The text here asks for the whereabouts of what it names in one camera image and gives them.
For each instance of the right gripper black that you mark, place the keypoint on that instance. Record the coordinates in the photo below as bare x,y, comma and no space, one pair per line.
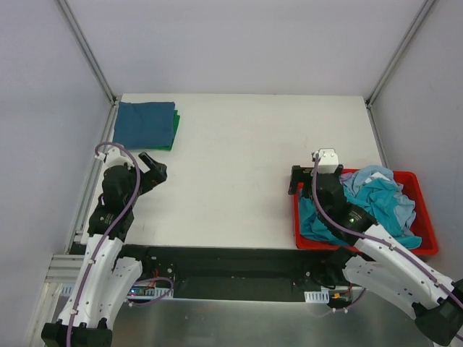
298,179

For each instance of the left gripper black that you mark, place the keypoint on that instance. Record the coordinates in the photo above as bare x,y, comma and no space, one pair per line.
151,173

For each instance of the teal t shirt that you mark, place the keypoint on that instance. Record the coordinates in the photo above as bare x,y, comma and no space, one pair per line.
311,225

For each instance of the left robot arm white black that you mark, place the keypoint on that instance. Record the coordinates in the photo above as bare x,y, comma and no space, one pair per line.
105,277

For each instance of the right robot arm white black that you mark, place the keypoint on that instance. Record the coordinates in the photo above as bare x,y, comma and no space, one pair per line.
372,258

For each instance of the lavender t shirt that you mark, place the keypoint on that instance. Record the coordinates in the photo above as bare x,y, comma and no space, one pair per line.
347,178

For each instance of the folded dark blue t shirt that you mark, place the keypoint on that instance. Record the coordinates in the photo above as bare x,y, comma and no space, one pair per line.
143,125

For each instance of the folded green t shirt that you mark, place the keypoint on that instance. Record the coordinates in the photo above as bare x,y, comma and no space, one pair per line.
167,146

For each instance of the light blue t shirt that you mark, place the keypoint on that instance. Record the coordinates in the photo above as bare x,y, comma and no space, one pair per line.
376,191

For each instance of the red plastic bin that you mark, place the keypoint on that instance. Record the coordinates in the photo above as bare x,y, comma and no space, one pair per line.
421,227

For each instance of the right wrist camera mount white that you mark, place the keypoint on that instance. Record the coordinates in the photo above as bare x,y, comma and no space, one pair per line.
326,159

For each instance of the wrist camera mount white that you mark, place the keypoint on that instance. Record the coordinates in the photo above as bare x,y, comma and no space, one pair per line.
326,159
114,157

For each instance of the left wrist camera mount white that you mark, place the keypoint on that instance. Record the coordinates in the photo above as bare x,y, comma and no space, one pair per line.
114,157

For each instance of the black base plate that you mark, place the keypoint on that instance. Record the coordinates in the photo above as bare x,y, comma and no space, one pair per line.
281,275

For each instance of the left white cable duct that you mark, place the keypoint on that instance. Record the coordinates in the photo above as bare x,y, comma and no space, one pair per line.
136,293

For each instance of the white cable duct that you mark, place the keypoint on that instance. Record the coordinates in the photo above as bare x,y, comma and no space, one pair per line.
136,293
317,297

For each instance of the right white cable duct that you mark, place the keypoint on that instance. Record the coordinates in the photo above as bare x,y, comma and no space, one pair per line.
317,297

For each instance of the aluminium rail front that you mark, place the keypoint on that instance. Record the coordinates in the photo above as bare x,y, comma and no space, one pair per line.
64,268

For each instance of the left aluminium frame post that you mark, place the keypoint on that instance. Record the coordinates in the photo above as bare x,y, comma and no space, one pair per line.
85,49

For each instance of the aluminium frame post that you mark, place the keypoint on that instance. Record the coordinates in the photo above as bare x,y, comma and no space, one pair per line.
410,34
85,49

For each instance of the right aluminium frame post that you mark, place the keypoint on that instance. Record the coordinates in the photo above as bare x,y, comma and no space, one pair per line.
410,34

